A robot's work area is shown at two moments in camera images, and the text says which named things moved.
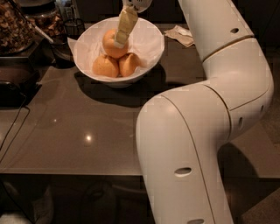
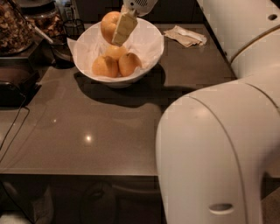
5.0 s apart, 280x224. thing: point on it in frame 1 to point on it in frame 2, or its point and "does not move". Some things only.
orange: x=105 y=66 does not move
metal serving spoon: x=31 y=24 does not move
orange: x=109 y=46 to x=108 y=24
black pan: x=19 y=81 does not move
